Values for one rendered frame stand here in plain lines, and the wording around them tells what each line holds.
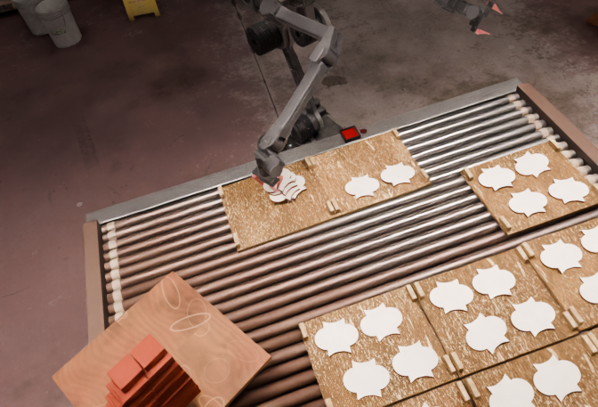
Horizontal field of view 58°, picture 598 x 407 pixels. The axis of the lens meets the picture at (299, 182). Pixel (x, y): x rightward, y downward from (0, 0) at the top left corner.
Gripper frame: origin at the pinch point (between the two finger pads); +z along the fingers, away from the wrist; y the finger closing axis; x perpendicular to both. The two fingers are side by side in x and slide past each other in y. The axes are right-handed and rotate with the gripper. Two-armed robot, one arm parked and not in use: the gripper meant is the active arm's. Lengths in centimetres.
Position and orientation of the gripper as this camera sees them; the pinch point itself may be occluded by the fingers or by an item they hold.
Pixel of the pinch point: (270, 186)
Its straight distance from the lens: 219.3
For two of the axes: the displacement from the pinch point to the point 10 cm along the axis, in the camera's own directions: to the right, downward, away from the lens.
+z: 1.2, 6.6, 7.4
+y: 7.8, 3.9, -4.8
